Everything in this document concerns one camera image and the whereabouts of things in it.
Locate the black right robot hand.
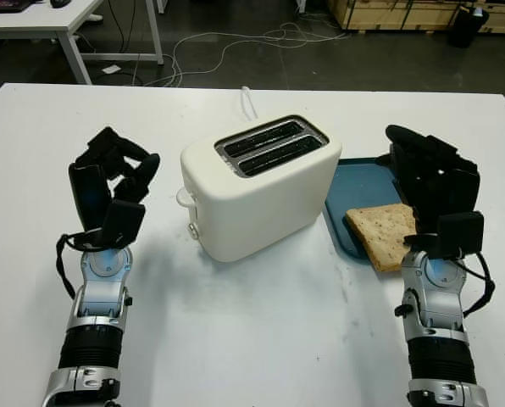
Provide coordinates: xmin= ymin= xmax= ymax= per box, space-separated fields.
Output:
xmin=385 ymin=124 xmax=481 ymax=238

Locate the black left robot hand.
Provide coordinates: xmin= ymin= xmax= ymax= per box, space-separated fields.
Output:
xmin=69 ymin=125 xmax=161 ymax=234

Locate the seeded bread slice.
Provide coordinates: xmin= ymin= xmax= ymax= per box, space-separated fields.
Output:
xmin=345 ymin=202 xmax=418 ymax=272

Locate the blue plastic tray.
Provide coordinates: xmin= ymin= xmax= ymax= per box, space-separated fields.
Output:
xmin=323 ymin=154 xmax=419 ymax=266

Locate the white toaster lever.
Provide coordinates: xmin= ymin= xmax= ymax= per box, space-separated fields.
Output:
xmin=175 ymin=188 xmax=197 ymax=209

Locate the white two-slot toaster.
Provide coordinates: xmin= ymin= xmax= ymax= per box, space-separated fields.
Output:
xmin=179 ymin=113 xmax=343 ymax=263

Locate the black waste bin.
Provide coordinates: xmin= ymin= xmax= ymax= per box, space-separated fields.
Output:
xmin=447 ymin=3 xmax=491 ymax=48

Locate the wooden crate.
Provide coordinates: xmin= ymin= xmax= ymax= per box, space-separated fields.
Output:
xmin=326 ymin=0 xmax=505 ymax=35

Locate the white office desk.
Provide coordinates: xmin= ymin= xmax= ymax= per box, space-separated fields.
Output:
xmin=0 ymin=0 xmax=165 ymax=86

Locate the black keyboard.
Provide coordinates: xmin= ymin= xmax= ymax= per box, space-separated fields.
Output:
xmin=0 ymin=0 xmax=33 ymax=13

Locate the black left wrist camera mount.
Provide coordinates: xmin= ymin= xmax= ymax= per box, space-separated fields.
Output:
xmin=101 ymin=200 xmax=146 ymax=248

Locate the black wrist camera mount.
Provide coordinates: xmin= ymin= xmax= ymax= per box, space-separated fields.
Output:
xmin=436 ymin=210 xmax=486 ymax=260
xmin=101 ymin=200 xmax=146 ymax=248

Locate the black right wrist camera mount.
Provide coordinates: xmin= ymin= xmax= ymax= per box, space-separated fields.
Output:
xmin=436 ymin=210 xmax=486 ymax=260

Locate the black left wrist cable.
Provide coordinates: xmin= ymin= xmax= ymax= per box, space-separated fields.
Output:
xmin=55 ymin=231 xmax=109 ymax=299

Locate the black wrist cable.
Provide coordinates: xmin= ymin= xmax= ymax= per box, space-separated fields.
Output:
xmin=55 ymin=231 xmax=109 ymax=299
xmin=403 ymin=232 xmax=497 ymax=317

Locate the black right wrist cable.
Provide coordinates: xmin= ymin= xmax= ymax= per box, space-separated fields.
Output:
xmin=403 ymin=232 xmax=497 ymax=317

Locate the white floor cable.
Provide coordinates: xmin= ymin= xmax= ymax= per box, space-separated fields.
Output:
xmin=144 ymin=23 xmax=351 ymax=88

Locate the white toaster power cord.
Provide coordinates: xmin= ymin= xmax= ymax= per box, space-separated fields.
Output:
xmin=239 ymin=86 xmax=258 ymax=121

